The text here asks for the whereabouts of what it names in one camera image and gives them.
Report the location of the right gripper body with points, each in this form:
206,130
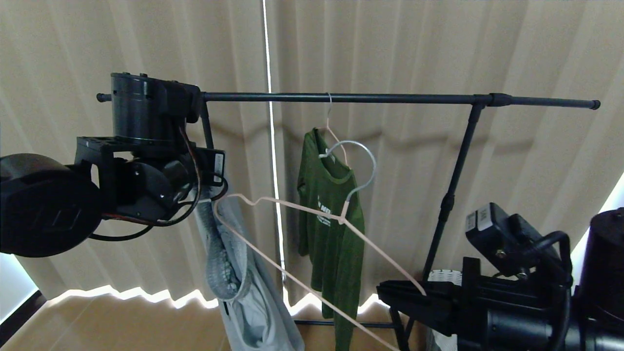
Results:
512,312

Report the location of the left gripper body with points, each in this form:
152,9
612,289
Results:
161,190

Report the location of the pale grey shorts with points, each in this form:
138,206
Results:
234,273

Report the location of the pink clothes hanger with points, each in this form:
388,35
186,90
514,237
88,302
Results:
292,208
336,139

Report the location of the green printed T-shirt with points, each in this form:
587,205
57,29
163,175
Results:
331,253

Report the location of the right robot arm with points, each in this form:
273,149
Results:
604,263

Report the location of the white laundry basket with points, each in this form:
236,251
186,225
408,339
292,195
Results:
446,277

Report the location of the black clothes rack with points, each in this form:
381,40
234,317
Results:
390,98

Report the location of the beige curtain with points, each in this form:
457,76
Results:
487,48

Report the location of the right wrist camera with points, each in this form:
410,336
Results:
507,239

